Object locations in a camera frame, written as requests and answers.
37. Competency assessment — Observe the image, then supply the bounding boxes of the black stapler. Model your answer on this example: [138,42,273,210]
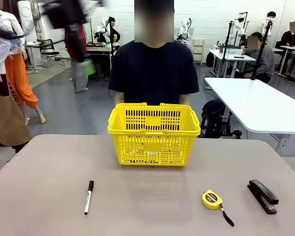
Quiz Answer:
[247,179,279,215]

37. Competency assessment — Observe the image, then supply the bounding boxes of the black backpack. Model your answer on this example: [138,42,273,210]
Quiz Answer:
[201,98,234,139]

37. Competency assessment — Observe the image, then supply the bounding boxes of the mannequin with brown apron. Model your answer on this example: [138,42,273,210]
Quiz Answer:
[0,0,32,153]

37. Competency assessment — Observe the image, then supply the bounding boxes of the black tripod pole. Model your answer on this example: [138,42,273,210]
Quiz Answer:
[250,19,274,81]

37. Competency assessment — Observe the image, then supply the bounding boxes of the black camera stand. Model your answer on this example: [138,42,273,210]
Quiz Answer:
[220,20,235,77]

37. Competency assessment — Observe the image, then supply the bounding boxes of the yellow plastic shopping basket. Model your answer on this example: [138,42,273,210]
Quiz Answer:
[107,102,202,167]

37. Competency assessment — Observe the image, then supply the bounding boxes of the black metal chair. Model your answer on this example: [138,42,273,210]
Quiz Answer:
[36,38,66,69]

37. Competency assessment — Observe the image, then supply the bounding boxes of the walking person in dark jacket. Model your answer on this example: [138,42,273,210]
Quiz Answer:
[40,0,110,93]

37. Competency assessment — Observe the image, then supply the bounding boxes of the seated person in black clothes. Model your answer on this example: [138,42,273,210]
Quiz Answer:
[279,21,295,48]

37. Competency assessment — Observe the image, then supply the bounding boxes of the person's left forearm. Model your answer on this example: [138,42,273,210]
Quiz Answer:
[178,94,191,105]

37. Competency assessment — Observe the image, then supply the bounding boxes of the large white table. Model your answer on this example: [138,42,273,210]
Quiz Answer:
[204,77,295,157]

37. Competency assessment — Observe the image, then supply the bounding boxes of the mannequin with orange pants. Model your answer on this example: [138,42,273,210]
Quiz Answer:
[3,9,46,126]

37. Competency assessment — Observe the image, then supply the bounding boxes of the white marker with black cap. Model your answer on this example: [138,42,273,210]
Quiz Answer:
[83,180,95,216]

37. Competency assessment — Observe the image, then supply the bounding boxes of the yellow tape measure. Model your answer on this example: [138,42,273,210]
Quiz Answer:
[201,189,236,227]

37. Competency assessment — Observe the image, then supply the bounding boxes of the seated person in gray sweater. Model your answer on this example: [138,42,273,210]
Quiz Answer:
[242,31,276,84]

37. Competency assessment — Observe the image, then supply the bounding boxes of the person in black behind robot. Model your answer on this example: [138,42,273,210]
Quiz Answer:
[109,16,121,45]

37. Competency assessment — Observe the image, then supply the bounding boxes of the white drawer cabinet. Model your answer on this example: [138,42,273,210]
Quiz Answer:
[192,38,206,66]

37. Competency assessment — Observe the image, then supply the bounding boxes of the green bag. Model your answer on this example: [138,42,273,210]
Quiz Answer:
[81,59,97,76]

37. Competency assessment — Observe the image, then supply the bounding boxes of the person in dark t-shirt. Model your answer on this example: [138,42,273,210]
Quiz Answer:
[108,0,200,105]

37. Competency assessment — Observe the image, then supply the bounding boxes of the white tower fan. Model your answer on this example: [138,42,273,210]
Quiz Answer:
[17,0,37,42]

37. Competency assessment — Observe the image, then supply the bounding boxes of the small white desk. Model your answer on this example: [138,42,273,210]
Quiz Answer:
[208,48,257,78]

